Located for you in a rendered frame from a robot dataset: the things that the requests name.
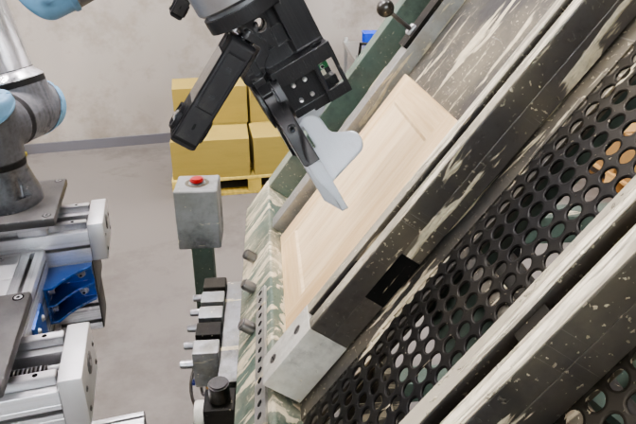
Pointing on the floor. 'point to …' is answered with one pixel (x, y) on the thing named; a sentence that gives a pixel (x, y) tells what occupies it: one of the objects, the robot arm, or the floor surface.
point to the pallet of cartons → (230, 142)
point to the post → (203, 267)
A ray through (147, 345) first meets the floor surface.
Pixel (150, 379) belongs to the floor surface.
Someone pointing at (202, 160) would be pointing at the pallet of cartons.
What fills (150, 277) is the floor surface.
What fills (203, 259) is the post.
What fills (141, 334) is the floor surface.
